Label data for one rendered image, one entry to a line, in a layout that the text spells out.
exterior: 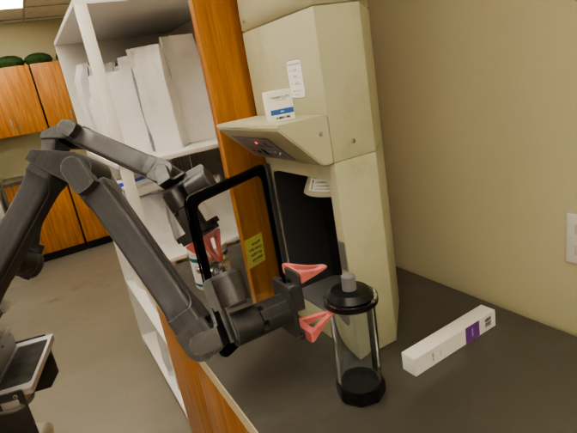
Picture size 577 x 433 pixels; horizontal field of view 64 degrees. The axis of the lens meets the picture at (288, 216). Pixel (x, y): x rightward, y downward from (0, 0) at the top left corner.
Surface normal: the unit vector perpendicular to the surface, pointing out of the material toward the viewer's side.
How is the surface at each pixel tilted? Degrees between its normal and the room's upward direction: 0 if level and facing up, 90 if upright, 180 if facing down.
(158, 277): 64
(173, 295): 60
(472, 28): 90
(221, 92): 90
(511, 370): 0
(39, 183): 77
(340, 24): 90
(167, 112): 96
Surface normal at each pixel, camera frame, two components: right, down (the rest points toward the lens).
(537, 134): -0.85, 0.29
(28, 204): -0.06, -0.07
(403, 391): -0.16, -0.94
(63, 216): 0.50, 0.18
